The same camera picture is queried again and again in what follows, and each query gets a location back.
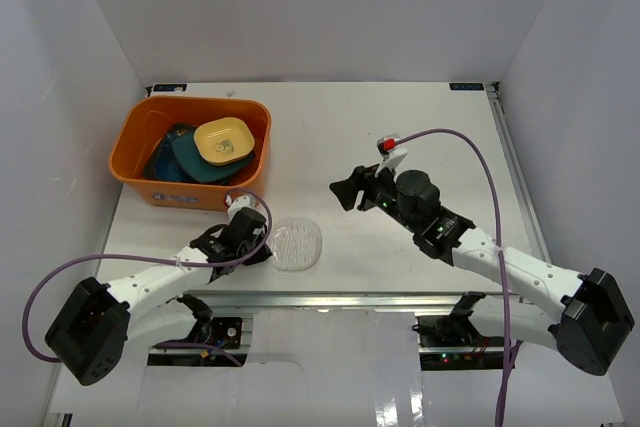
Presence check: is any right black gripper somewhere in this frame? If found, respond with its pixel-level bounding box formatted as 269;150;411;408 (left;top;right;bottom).
330;159;420;234

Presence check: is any clear glass round plate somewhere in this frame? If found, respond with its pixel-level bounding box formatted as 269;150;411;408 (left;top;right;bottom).
269;217;323;274

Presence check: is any yellow square small plate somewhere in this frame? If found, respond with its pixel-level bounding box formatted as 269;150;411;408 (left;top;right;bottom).
194;117;255;166

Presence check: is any teal square large plate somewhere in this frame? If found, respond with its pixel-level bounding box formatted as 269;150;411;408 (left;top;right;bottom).
171;132;255;184

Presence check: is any teal scalloped round plate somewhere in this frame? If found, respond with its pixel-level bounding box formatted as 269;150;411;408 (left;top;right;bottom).
145;145;176;182

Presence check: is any amber black-rimmed square plate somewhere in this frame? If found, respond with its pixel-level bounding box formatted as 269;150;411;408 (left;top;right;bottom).
143;122;201;181

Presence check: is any dark blue leaf plate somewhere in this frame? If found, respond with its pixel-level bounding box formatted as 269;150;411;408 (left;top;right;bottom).
152;138;192;183

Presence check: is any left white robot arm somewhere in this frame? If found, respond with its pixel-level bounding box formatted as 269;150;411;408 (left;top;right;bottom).
45;207;271;386

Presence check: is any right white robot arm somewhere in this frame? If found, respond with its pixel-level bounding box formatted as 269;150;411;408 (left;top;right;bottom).
329;166;635;376

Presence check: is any orange plastic bin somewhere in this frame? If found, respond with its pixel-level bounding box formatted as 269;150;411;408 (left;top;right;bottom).
109;96;272;211

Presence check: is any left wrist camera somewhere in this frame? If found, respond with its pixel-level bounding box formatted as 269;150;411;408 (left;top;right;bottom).
224;194;256;216

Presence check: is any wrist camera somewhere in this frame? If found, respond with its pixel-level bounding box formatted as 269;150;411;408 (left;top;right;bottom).
224;194;256;216
375;134;408;177

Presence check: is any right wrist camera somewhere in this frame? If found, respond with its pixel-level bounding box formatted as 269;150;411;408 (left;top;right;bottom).
375;134;408;177

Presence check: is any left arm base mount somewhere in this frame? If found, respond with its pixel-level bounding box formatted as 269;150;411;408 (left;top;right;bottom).
153;294;246;367

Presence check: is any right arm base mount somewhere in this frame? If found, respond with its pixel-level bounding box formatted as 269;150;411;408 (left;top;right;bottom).
412;291;504;372

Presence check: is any aluminium table frame rail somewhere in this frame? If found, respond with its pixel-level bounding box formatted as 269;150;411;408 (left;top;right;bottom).
49;80;571;418

